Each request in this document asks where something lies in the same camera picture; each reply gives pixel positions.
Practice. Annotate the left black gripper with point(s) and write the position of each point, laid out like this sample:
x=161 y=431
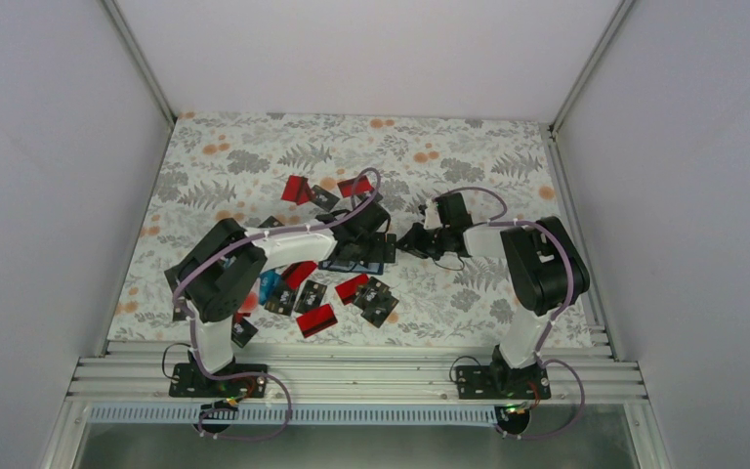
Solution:
x=377 y=252

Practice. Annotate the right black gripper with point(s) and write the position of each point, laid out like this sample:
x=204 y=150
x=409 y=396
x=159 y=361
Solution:
x=413 y=241

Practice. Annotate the blue card holder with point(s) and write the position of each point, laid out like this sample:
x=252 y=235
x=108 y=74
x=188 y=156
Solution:
x=351 y=267

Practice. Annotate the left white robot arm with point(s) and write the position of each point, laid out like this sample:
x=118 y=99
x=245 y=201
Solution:
x=216 y=277

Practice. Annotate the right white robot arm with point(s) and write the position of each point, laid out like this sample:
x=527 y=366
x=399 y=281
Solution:
x=545 y=269

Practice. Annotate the red black stripe card far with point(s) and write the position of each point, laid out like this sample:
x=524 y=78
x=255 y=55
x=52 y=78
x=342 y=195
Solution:
x=355 y=186

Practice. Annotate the red card centre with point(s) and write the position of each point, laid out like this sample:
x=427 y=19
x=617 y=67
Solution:
x=347 y=290

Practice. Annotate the black VIP card far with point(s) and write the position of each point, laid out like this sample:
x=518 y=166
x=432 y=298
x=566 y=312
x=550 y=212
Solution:
x=323 y=199

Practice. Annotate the red card left cluster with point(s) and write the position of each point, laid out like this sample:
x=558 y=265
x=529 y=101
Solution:
x=297 y=273

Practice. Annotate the red card far left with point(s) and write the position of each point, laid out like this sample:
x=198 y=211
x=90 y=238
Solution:
x=297 y=190

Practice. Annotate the red card under VIP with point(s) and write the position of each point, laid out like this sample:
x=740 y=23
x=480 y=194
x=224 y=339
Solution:
x=316 y=320

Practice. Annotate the blue card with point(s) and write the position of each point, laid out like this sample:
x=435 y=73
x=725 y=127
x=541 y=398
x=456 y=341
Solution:
x=269 y=281

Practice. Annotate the black card near base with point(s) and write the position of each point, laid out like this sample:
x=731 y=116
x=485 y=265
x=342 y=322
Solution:
x=242 y=332

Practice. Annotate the floral table mat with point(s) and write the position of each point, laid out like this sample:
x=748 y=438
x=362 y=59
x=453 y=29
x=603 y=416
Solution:
x=228 y=165

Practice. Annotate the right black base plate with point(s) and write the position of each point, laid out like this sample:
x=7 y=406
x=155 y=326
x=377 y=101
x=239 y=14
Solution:
x=483 y=382

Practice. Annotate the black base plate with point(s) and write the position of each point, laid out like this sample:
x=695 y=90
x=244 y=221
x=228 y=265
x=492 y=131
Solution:
x=190 y=382
x=483 y=382

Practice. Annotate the aluminium rail frame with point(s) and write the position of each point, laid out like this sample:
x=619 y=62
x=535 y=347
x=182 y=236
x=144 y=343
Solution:
x=324 y=374

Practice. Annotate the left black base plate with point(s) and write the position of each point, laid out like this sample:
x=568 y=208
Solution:
x=190 y=382

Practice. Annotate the grey perforated cable duct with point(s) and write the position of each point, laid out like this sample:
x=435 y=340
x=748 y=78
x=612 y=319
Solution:
x=267 y=414

